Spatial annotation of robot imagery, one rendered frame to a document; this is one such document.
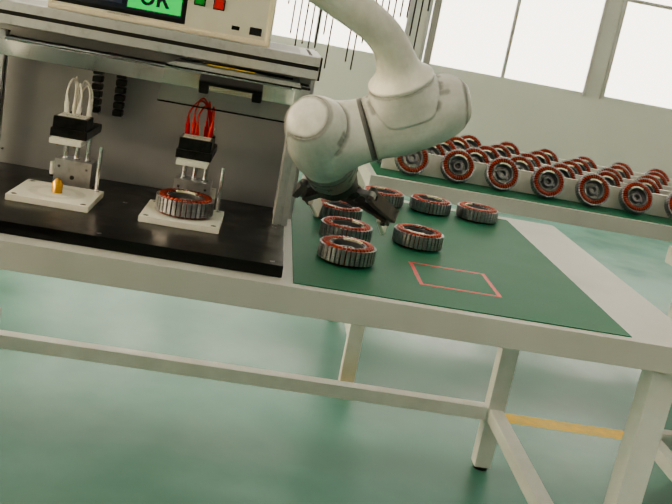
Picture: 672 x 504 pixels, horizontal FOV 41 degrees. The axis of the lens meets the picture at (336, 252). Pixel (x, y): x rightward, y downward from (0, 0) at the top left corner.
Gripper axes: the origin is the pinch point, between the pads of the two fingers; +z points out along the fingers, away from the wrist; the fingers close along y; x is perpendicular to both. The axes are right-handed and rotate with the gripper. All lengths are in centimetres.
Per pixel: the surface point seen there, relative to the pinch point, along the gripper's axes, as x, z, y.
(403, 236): 6.5, 23.0, 6.3
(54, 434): -58, 69, -76
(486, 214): 32, 65, 17
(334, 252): -8.1, -1.3, -0.3
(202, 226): -12.1, -8.5, -23.9
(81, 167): -6, -3, -56
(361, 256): -7.0, 0.0, 4.6
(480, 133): 305, 589, -73
